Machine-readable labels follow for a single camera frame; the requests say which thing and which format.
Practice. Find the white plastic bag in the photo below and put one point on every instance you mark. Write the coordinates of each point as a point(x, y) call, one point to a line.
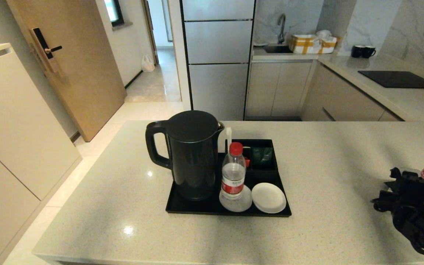
point(147, 64)

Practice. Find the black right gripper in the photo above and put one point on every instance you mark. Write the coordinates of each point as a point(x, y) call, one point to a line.
point(409, 197)

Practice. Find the upright white plastic piece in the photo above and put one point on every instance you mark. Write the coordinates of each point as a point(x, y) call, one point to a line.
point(229, 139)

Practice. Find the black electric kettle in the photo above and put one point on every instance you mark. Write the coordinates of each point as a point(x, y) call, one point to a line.
point(193, 162)

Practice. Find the black serving tray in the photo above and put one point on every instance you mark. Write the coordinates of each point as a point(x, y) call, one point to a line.
point(197, 207)

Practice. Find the dark kitchen sink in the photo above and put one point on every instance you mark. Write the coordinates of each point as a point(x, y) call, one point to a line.
point(276, 49)

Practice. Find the beige kitchen base cabinets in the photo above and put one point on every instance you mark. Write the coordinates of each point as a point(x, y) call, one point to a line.
point(278, 88)

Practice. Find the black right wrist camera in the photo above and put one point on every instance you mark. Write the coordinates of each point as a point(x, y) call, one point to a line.
point(396, 173)

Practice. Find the silver refrigerator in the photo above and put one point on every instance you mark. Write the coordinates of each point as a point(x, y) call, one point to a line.
point(217, 73)

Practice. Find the black gold door lock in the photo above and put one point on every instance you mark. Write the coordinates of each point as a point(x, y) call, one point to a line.
point(42, 46)

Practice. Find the black mug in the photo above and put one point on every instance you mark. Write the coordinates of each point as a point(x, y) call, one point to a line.
point(356, 52)
point(367, 52)

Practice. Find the small yellow taped cardboard box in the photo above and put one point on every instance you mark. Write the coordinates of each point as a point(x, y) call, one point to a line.
point(329, 46)

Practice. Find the black induction cooktop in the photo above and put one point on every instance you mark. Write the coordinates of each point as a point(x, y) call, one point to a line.
point(399, 80)

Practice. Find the white tall cabinet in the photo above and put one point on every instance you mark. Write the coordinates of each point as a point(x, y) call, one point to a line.
point(13, 140)

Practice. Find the chrome kitchen faucet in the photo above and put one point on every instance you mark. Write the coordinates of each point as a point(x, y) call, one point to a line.
point(282, 25)

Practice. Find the round white coaster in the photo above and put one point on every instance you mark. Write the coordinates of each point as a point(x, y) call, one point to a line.
point(237, 205)
point(268, 198)

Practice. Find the dark framed window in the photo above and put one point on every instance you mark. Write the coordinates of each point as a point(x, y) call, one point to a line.
point(114, 13)

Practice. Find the large yellow taped cardboard box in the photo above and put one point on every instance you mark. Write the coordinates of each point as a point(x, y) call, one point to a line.
point(304, 45)

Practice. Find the light wooden door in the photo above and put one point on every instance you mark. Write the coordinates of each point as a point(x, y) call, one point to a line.
point(83, 73)

